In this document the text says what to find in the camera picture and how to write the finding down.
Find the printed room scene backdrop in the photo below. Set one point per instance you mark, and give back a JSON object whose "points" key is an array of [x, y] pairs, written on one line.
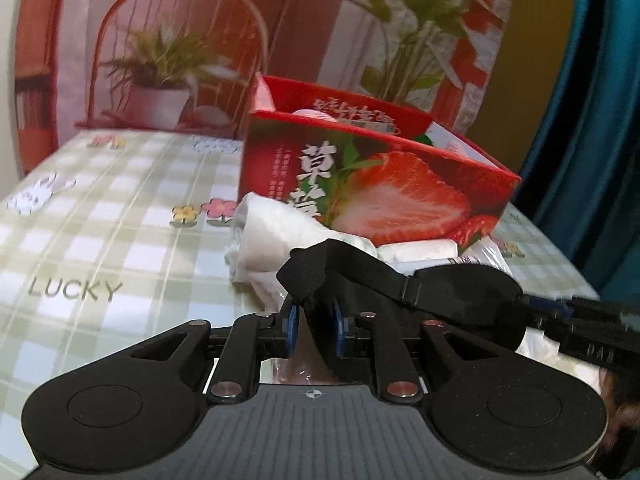
{"points": [[200, 35]]}

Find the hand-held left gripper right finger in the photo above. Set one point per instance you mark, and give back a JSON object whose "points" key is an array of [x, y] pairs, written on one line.
{"points": [[340, 332]]}

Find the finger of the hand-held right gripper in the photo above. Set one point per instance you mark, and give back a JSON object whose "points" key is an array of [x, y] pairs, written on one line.
{"points": [[542, 322], [547, 304]]}

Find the white tissue pack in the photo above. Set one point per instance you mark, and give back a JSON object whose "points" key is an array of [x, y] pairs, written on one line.
{"points": [[415, 251]]}

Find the clear plastic packet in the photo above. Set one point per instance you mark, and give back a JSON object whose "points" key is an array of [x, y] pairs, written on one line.
{"points": [[487, 257]]}

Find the checked bunny print tablecloth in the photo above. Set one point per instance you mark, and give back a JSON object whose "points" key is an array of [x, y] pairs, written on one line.
{"points": [[100, 220]]}

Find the red strawberry print box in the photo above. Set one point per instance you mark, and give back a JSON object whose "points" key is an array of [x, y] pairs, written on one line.
{"points": [[400, 195]]}

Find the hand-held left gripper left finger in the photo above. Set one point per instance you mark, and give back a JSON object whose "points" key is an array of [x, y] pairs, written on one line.
{"points": [[294, 324]]}

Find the white plastic bag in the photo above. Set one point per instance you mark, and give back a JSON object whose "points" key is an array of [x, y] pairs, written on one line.
{"points": [[280, 240]]}

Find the teal curtain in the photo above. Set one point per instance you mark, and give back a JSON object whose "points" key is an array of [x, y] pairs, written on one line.
{"points": [[590, 110]]}

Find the black eye mask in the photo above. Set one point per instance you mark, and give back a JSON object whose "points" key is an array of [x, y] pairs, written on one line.
{"points": [[450, 295]]}

